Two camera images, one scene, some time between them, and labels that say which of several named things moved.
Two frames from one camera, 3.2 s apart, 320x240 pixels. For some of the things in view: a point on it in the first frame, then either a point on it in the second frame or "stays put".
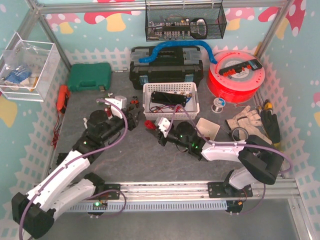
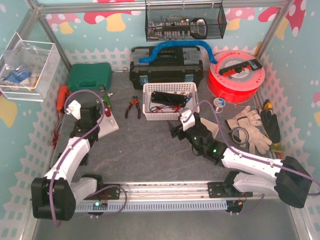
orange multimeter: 64,94 stays put
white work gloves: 250,120 stays put
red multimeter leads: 56,132 stays put
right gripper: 161,137 -> 180,130
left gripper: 130,119 -> 88,111
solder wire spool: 218,103 stays put
